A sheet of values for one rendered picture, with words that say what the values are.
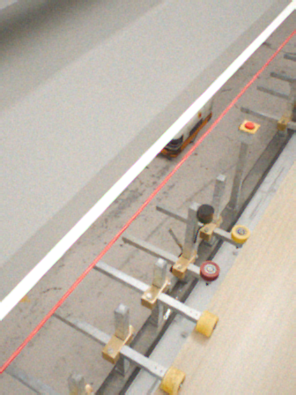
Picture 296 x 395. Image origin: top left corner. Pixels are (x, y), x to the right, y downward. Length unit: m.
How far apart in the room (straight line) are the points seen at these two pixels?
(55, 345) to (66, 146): 2.67
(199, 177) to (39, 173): 3.53
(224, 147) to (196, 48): 3.75
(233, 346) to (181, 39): 1.62
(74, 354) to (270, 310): 1.26
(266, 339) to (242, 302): 0.16
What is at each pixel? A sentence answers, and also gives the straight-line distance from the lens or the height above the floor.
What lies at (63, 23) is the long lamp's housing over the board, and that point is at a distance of 0.23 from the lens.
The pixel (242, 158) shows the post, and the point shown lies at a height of 1.05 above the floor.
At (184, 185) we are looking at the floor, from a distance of 3.62.
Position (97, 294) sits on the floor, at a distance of 2.99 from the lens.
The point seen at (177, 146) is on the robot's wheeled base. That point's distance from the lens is 3.73.
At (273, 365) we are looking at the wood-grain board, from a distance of 1.82.
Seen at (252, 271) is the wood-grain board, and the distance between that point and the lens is 2.02.
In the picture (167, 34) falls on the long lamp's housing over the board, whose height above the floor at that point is 2.37.
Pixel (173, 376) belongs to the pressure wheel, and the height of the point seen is 0.98.
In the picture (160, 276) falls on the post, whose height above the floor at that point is 1.04.
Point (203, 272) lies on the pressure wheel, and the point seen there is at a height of 0.91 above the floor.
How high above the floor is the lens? 2.48
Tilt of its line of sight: 45 degrees down
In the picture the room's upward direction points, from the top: 2 degrees clockwise
